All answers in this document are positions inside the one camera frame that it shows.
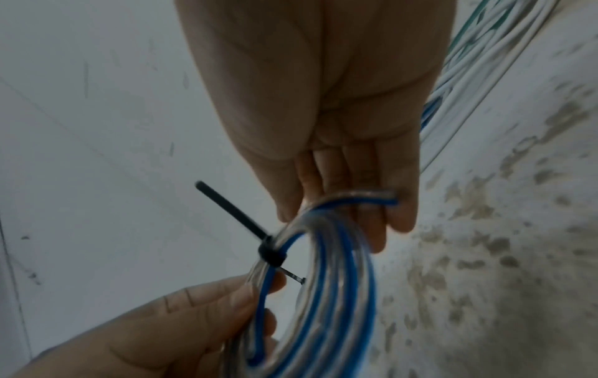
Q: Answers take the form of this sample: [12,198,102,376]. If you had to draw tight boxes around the person's right hand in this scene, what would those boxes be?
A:
[174,0,457,255]

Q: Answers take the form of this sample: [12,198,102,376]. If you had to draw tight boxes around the white cable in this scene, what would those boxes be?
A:
[419,0,564,174]

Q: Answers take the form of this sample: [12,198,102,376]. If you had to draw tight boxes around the blue wire coil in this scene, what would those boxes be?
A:
[419,93,444,131]

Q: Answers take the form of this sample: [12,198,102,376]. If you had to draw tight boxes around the clear blue-striped cable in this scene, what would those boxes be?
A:
[222,189,401,378]

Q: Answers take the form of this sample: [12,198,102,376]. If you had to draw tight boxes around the person's left hand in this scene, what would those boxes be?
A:
[9,272,287,378]

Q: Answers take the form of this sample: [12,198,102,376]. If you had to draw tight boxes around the green wire coil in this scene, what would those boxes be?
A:
[448,0,515,60]

